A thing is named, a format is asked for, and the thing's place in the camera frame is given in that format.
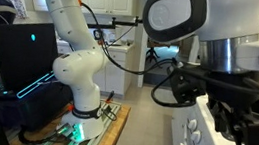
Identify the dark pedestal side table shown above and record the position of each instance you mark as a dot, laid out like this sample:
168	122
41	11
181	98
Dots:
152	53

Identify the black camera stand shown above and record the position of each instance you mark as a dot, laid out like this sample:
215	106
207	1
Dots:
122	23

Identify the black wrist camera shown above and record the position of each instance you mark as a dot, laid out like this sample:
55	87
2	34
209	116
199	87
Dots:
186	88

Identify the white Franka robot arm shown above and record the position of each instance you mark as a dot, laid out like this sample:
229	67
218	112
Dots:
79	69

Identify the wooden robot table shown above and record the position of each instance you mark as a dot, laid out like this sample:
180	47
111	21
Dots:
117	128

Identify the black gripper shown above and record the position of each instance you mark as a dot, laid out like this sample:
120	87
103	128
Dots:
234	96

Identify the red and black clamp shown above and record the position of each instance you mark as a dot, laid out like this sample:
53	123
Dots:
109	96

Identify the white stove knob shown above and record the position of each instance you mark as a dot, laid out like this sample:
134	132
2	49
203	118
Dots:
192	124
196	136

